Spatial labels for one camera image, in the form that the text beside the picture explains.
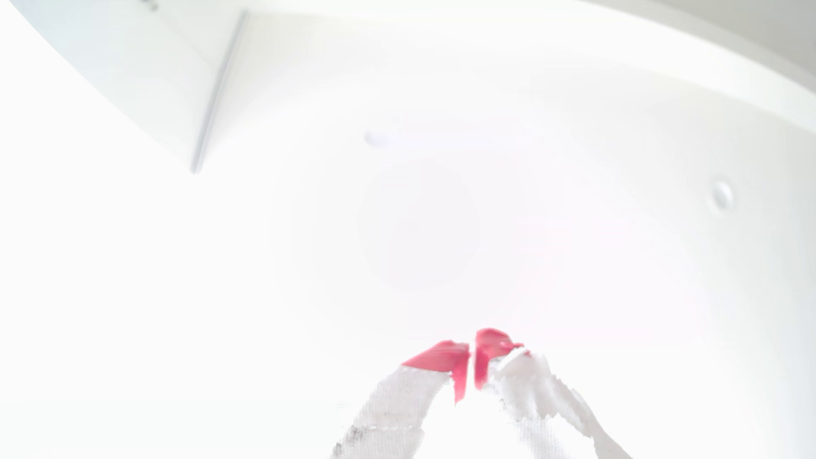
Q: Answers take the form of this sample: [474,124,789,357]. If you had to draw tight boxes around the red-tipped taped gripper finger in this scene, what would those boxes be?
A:
[331,340,470,459]
[475,328,632,459]

